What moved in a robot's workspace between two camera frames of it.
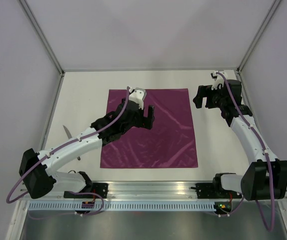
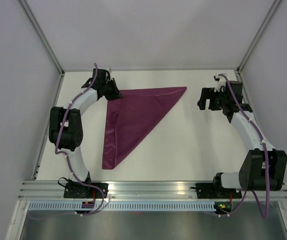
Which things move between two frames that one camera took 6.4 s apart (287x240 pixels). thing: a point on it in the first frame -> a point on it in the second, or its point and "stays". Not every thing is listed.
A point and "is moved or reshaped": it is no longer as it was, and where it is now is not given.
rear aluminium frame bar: [147, 70] stays
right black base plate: [210, 190] stays
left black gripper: [146, 122] -> [116, 94]
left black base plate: [101, 189] stays
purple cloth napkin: [170, 143] is moved or reshaped
